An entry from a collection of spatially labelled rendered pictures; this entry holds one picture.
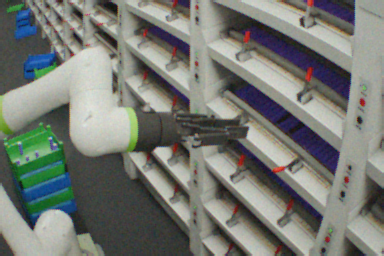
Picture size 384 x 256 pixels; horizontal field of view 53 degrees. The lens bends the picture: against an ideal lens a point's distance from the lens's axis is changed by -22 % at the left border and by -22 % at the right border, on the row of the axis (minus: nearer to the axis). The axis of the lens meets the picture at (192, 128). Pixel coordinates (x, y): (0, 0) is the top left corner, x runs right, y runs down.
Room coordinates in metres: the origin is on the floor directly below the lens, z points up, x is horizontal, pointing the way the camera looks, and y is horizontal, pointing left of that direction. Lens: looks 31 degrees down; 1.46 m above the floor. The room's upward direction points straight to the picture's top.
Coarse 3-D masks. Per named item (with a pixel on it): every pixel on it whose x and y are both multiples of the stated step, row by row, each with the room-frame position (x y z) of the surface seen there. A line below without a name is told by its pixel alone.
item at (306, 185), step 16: (224, 80) 1.36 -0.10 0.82; (240, 80) 1.39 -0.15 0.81; (208, 96) 1.33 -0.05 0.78; (208, 112) 1.32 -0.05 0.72; (224, 112) 1.26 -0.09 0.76; (256, 144) 1.10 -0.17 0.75; (272, 144) 1.08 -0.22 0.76; (272, 160) 1.02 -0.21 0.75; (288, 160) 1.00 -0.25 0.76; (288, 176) 0.96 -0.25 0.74; (304, 176) 0.93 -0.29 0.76; (304, 192) 0.89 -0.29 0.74; (320, 192) 0.86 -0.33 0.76; (320, 208) 0.82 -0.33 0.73
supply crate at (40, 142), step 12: (48, 132) 1.77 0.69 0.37; (12, 144) 1.65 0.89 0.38; (24, 144) 1.69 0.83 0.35; (36, 144) 1.74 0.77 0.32; (48, 144) 1.74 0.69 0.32; (60, 144) 1.63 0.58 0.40; (12, 156) 1.62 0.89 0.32; (24, 156) 1.63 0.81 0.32; (48, 156) 1.59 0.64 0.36; (60, 156) 1.63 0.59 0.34; (24, 168) 1.49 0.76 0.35; (36, 168) 1.54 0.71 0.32
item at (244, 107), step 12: (228, 96) 1.30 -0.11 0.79; (240, 108) 1.25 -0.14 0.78; (252, 108) 1.22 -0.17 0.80; (252, 120) 1.18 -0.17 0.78; (264, 120) 1.16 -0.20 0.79; (276, 132) 1.10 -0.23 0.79; (276, 144) 1.07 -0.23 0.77; (288, 144) 1.04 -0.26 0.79; (300, 156) 0.99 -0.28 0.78; (312, 168) 0.94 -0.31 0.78; (324, 168) 0.91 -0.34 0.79
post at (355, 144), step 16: (368, 16) 0.76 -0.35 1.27; (368, 32) 0.76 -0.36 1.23; (368, 48) 0.76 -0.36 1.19; (368, 64) 0.75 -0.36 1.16; (352, 80) 0.79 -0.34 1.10; (352, 96) 0.79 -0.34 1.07; (352, 112) 0.78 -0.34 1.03; (368, 112) 0.74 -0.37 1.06; (352, 128) 0.78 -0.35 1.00; (368, 128) 0.73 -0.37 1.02; (352, 144) 0.77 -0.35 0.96; (336, 176) 0.79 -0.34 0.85; (368, 176) 0.73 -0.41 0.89; (336, 192) 0.78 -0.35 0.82; (352, 192) 0.73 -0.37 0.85; (368, 192) 0.75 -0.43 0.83; (336, 208) 0.76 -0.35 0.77; (352, 208) 0.72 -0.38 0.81; (336, 224) 0.75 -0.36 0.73; (320, 240) 0.78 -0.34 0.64; (336, 240) 0.73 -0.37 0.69
